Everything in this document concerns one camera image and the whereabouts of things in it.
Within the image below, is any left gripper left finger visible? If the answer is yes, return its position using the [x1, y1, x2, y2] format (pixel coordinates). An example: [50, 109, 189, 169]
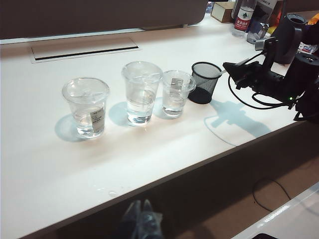
[119, 200, 143, 239]

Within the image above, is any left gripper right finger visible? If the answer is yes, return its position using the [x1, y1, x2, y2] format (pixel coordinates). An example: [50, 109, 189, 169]
[142, 199, 164, 239]

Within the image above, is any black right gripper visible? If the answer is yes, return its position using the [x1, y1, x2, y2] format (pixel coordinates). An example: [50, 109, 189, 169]
[223, 61, 302, 103]

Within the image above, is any small clear lidded cup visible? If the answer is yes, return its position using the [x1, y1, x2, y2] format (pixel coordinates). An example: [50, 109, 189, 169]
[161, 70, 197, 119]

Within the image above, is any tall clear logo cup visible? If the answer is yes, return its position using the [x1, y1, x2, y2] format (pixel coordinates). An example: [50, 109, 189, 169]
[121, 61, 162, 126]

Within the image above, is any clear lidded cup with label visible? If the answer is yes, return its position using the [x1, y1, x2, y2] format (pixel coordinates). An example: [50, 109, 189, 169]
[61, 77, 110, 139]

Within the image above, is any black mesh pen holder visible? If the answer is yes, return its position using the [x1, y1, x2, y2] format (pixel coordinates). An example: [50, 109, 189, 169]
[187, 62, 222, 105]

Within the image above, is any clear bottle with blue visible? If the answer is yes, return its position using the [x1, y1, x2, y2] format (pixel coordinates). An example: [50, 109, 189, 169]
[246, 14, 271, 45]

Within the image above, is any red label water bottle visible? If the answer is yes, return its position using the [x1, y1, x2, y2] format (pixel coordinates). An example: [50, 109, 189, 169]
[231, 0, 257, 38]

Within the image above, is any beige box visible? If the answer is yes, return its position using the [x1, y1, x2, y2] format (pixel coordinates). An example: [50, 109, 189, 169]
[210, 1, 236, 23]

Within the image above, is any white lower platform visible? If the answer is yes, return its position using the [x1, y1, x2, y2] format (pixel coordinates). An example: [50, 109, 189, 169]
[231, 181, 319, 239]

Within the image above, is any brown desk divider panel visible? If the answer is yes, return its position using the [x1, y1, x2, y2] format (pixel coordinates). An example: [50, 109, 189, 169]
[0, 0, 206, 40]

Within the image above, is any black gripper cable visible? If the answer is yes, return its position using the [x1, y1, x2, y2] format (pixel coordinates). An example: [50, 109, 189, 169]
[228, 53, 297, 110]

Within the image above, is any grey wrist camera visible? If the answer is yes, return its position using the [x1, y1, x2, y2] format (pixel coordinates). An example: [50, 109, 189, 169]
[254, 36, 279, 73]

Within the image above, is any black floor cable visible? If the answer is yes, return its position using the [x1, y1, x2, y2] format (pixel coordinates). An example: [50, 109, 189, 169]
[251, 178, 319, 217]

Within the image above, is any desk cable flap cover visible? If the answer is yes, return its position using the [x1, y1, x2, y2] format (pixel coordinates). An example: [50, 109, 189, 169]
[31, 37, 142, 64]

